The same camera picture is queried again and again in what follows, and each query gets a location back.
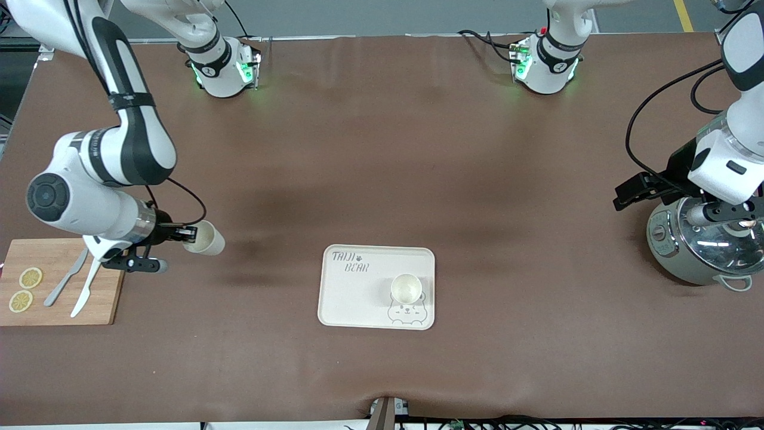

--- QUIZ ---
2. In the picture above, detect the cream bear print tray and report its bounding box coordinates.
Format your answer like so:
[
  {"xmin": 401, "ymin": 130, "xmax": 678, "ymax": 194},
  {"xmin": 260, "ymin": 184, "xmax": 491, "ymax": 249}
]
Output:
[{"xmin": 317, "ymin": 244, "xmax": 436, "ymax": 331}]

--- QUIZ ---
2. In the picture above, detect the grey-green cooking pot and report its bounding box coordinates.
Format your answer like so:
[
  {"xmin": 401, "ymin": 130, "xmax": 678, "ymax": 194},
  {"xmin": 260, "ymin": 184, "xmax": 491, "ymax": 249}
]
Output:
[{"xmin": 646, "ymin": 200, "xmax": 764, "ymax": 292}]

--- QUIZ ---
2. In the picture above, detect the glass pot lid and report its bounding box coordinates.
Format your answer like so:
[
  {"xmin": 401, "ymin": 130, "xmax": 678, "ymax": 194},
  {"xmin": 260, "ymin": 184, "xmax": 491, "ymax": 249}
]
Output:
[{"xmin": 677, "ymin": 203, "xmax": 764, "ymax": 277}]

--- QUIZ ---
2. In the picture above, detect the white plastic knife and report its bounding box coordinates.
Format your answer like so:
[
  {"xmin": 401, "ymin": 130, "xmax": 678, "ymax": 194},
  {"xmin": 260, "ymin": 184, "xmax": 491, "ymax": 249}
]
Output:
[{"xmin": 70, "ymin": 260, "xmax": 102, "ymax": 318}]

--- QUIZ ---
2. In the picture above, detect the grey plastic knife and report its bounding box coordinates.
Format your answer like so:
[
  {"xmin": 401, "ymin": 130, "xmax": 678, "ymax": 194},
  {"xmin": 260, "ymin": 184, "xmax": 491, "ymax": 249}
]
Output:
[{"xmin": 43, "ymin": 251, "xmax": 89, "ymax": 308}]

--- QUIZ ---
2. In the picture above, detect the wooden cutting board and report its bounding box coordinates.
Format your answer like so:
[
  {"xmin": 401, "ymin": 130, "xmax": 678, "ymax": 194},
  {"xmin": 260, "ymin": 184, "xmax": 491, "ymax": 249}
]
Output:
[{"xmin": 0, "ymin": 238, "xmax": 125, "ymax": 327}]

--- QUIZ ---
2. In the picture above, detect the brown table cover cloth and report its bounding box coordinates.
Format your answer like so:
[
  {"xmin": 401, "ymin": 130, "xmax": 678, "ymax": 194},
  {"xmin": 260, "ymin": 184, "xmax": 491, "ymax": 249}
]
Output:
[{"xmin": 0, "ymin": 33, "xmax": 764, "ymax": 426}]

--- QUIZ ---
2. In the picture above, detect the aluminium frame profile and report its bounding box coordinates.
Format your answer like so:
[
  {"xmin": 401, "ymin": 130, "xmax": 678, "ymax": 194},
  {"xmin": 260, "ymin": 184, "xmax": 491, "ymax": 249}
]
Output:
[{"xmin": 713, "ymin": 0, "xmax": 750, "ymax": 44}]

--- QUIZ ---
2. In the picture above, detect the black left arm base cable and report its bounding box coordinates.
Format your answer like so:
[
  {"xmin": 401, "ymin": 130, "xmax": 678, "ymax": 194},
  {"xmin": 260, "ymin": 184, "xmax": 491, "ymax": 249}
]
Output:
[{"xmin": 458, "ymin": 29, "xmax": 521, "ymax": 64}]

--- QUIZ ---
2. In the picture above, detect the black arm base cable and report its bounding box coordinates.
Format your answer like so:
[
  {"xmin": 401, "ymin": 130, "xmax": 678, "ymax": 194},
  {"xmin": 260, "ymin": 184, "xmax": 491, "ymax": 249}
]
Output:
[
  {"xmin": 458, "ymin": 29, "xmax": 521, "ymax": 64},
  {"xmin": 224, "ymin": 0, "xmax": 252, "ymax": 40}
]

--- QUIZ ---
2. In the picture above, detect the black right arm base cable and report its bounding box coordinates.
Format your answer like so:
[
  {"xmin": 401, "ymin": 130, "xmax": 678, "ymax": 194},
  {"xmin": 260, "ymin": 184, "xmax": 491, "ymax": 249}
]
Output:
[{"xmin": 224, "ymin": 0, "xmax": 252, "ymax": 40}]

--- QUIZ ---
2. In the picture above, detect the metal table edge bracket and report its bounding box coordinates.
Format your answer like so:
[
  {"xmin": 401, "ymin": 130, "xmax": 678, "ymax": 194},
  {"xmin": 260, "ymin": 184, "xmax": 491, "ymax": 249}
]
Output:
[{"xmin": 367, "ymin": 395, "xmax": 411, "ymax": 430}]

